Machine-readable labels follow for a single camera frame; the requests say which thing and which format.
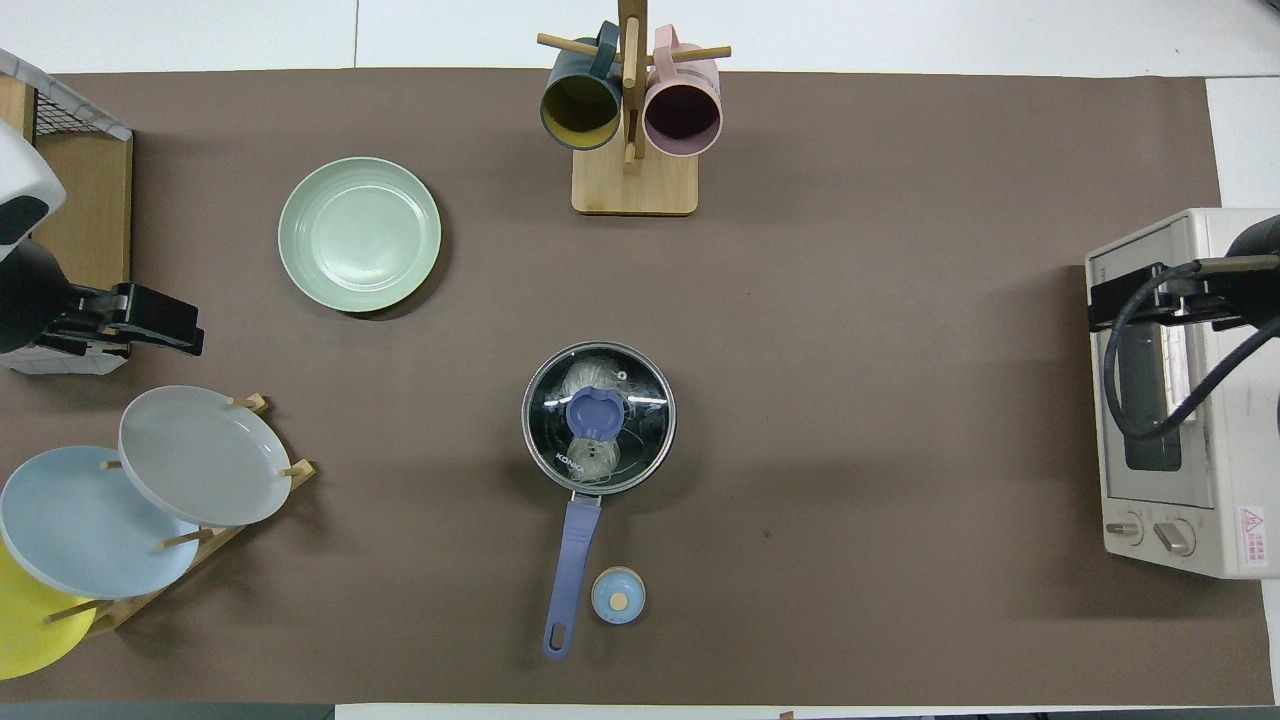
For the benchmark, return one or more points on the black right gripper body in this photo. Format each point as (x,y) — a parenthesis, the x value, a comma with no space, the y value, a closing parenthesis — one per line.
(1255,240)

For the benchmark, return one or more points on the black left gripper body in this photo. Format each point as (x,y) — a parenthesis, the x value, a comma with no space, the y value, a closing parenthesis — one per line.
(35,295)

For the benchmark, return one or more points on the glass lid with blue knob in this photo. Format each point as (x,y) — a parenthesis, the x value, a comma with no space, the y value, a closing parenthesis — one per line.
(545,420)

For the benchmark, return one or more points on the white vermicelli bundle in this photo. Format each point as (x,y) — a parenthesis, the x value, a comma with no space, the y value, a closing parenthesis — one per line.
(600,460)

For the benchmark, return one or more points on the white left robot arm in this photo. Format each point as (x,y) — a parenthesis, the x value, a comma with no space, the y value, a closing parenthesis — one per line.
(25,170)

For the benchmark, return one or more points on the grey plate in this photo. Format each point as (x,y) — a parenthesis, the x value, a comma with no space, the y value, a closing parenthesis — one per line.
(205,455)

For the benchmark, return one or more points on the light blue plate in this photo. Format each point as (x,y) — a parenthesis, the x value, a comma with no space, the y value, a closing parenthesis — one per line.
(80,530)

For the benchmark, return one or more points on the wooden plate rack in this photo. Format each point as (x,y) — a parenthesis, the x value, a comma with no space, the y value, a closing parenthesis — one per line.
(300,472)

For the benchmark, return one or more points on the mint green plate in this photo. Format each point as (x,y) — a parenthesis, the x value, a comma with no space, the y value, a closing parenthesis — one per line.
(360,235)

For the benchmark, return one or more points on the yellow plate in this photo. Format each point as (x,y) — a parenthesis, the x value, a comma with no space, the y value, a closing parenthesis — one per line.
(30,630)

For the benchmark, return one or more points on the dark wooden board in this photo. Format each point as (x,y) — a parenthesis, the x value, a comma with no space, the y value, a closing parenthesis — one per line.
(90,210)

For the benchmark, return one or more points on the white toaster oven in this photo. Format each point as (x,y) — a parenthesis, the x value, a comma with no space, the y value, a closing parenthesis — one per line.
(1230,450)

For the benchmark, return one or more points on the brown table mat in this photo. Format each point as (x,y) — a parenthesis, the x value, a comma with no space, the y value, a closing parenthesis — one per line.
(850,400)

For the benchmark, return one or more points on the teal mug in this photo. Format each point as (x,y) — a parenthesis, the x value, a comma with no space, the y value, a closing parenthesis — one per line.
(580,110)

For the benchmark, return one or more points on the dark blue saucepan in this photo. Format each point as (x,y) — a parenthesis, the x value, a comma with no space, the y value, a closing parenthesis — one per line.
(575,560)

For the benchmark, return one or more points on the pink mug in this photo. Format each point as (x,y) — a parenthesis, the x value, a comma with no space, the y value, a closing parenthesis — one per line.
(683,110)

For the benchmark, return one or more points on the wooden mug tree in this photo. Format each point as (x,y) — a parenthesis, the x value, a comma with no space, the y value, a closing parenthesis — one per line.
(635,190)

